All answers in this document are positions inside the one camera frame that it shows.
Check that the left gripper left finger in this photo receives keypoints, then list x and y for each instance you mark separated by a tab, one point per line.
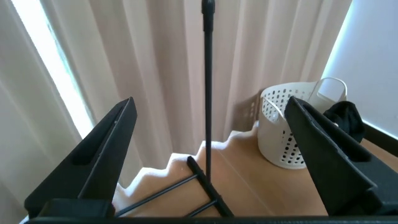
102	155

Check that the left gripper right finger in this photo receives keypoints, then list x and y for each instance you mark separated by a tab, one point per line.
332	174

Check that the heap of clothes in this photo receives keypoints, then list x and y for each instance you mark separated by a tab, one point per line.
345	116

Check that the white laundry basket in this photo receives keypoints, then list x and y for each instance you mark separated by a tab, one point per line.
273	140

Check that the black clothes rack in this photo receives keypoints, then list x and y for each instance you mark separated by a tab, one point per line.
208	93

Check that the window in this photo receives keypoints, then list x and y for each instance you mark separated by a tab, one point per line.
56	68

